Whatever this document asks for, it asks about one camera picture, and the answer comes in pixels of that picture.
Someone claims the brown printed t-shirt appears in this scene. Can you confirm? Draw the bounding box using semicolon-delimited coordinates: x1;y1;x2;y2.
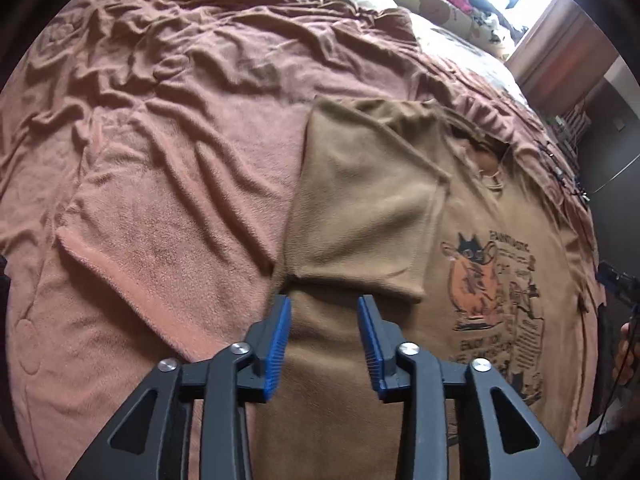
252;95;608;480

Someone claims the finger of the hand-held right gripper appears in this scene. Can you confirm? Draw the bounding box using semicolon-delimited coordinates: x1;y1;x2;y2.
595;260;640;311

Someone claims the wooden window frame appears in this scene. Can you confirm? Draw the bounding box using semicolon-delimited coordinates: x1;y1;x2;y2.
505;0;626;107

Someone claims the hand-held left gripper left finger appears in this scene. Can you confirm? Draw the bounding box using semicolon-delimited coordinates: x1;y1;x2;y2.
65;294;293;480

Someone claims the person's right hand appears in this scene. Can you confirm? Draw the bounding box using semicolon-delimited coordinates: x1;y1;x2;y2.
612;321;640;386

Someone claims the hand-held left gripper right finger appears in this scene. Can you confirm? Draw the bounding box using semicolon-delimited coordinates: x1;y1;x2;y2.
356;294;583;480

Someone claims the brown fleece blanket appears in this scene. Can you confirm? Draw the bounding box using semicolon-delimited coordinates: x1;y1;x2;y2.
0;0;608;480

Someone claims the black cable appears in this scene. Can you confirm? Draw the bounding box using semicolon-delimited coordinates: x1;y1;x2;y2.
537;140;593;206

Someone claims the white wire rack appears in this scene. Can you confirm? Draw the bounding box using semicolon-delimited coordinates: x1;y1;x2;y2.
549;104;592;152

